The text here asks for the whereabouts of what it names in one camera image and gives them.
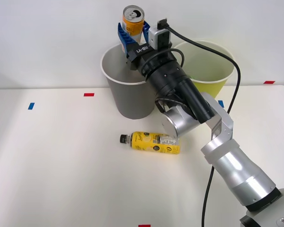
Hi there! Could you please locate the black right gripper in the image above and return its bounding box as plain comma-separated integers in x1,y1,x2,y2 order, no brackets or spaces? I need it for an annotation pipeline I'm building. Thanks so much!
116,20,157,71

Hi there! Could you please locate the orange drink can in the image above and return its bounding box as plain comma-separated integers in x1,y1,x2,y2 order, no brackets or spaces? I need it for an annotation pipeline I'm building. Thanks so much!
122,5,145,44

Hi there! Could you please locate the grey plastic waste bin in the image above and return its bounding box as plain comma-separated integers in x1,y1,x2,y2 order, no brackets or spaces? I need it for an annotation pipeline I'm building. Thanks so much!
100,43,157,120

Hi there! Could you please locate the yellow-green plastic waste bin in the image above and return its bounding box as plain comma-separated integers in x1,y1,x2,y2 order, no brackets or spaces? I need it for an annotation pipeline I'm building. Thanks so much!
174,40,235,99

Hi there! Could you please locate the yellow plastic bottle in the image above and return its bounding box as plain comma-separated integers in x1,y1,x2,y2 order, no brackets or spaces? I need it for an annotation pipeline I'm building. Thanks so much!
119,131,181,155

